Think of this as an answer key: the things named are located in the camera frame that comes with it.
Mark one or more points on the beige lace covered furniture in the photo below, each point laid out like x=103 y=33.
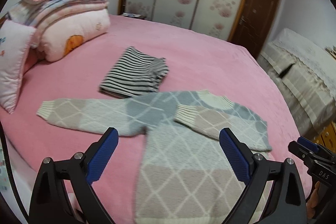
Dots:
x=305 y=75

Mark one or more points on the grey beige diamond sweater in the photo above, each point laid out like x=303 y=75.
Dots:
x=184 y=176

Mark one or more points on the pink white pillow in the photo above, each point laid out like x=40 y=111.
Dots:
x=16 y=40

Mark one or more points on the brown wooden door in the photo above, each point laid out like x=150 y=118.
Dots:
x=254 y=25

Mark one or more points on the yellow wooden drawer cabinet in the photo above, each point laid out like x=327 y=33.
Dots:
x=327 y=137

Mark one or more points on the right hand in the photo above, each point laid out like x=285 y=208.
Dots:
x=313 y=201

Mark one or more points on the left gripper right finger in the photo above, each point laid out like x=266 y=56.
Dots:
x=286 y=200

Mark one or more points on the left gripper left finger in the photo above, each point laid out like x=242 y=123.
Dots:
x=50 y=202

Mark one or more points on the black white striped garment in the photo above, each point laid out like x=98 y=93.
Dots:
x=134 y=74

